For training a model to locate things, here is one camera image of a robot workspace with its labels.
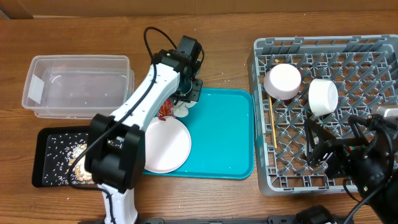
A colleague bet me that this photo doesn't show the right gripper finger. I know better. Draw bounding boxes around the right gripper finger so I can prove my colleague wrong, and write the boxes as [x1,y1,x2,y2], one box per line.
[348,115,378,148]
[304,119,337,166]

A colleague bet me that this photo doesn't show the red snack wrapper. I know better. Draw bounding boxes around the red snack wrapper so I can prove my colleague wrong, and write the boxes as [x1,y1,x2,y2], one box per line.
[157,99,175,121]

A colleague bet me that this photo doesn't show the pale green bowl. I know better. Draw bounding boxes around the pale green bowl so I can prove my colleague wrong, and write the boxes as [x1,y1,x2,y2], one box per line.
[308,79,338,116]

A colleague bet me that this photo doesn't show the large white plate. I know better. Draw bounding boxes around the large white plate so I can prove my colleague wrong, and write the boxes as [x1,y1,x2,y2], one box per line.
[145,117,192,174]

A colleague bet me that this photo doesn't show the wooden chopstick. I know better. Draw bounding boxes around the wooden chopstick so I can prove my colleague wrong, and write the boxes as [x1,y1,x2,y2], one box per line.
[268,94,277,149]

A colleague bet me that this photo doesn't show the pink white bowl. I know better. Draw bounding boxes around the pink white bowl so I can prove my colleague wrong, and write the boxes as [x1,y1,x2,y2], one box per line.
[264,63,302,100]

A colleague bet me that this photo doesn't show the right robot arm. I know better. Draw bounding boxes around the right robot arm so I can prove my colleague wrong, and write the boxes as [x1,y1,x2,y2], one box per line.
[304,114,397,223]

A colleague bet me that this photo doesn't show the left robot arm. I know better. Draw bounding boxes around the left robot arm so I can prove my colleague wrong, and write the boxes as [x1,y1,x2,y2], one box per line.
[85,36,203,223]

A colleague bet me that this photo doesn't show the grey dishwasher rack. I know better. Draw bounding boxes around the grey dishwasher rack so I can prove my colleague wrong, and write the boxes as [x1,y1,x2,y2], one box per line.
[248,35,397,196]

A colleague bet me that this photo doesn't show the black food waste tray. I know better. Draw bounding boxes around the black food waste tray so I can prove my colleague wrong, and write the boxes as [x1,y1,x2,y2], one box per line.
[32,126,125,188]

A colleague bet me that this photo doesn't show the teal plastic tray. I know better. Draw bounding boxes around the teal plastic tray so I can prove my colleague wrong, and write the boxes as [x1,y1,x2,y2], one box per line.
[124,88,255,180]

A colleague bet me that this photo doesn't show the clear plastic bin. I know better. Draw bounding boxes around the clear plastic bin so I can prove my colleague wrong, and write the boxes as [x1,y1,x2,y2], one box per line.
[22,55,134,119]

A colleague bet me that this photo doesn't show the rice and peanut scraps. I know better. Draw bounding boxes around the rice and peanut scraps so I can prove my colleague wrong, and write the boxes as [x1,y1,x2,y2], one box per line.
[42,133,88,186]

